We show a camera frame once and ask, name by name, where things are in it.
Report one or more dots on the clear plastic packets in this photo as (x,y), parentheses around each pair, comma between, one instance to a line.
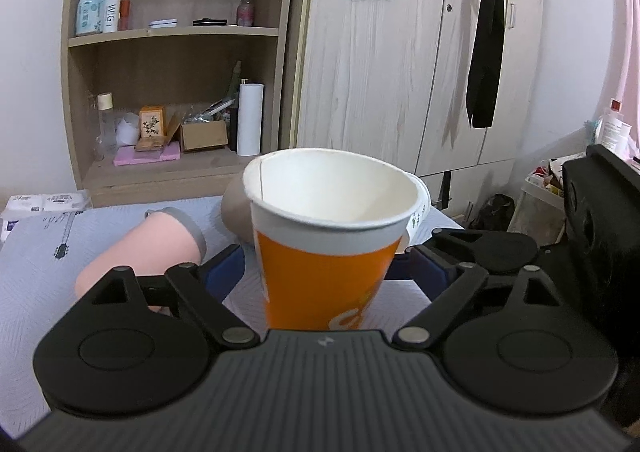
(207,112)

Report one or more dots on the tissue pack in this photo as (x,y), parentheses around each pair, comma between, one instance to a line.
(45,204)

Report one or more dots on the pink tumbler with grey rim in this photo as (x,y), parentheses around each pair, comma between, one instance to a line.
(145,247)

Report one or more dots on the wooden floral box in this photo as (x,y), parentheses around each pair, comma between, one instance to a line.
(151,126)

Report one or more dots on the white paper roll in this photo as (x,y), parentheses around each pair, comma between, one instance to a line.
(249,119)

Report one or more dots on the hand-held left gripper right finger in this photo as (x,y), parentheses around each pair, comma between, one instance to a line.
(431,277)

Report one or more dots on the black ribbon bow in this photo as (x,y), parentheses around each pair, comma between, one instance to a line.
(487,56)

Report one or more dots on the white crumpled bag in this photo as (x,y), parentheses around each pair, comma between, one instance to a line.
(127,129)

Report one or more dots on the pink curtain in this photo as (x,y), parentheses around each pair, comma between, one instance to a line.
(627,21)

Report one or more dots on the white tube bottle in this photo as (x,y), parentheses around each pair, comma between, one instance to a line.
(112,6)

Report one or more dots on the white storage basket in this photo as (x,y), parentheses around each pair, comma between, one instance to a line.
(537,212)

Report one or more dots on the orange paper cup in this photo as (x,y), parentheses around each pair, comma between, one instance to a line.
(320,282)

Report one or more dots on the light blue jar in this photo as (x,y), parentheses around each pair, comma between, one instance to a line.
(90,14)

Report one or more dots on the pink small bottle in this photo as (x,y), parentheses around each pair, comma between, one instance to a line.
(245,11)

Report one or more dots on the wooden shelf unit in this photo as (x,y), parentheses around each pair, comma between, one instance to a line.
(210,66)

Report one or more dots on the white flat case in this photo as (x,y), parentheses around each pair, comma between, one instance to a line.
(163,23)

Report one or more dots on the orange slim bottle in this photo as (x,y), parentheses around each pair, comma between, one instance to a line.
(125,9)

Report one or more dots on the black flat case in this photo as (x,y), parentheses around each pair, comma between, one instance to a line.
(210,22)

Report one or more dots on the brown cup behind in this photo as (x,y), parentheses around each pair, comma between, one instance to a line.
(237,212)

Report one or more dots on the wooden wardrobe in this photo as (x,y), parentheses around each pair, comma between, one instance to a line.
(380,81)

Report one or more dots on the pink flat box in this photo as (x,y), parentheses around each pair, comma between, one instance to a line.
(150,155)

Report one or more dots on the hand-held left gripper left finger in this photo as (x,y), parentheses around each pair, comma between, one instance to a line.
(227,268)

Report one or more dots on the black floor bag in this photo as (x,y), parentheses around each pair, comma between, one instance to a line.
(495,214)

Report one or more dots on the clear bottle with cream cap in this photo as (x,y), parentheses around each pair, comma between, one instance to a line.
(104,126)

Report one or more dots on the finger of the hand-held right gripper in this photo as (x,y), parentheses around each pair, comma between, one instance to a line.
(500,247)

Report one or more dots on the brown cardboard box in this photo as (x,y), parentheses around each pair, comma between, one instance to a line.
(202,135)

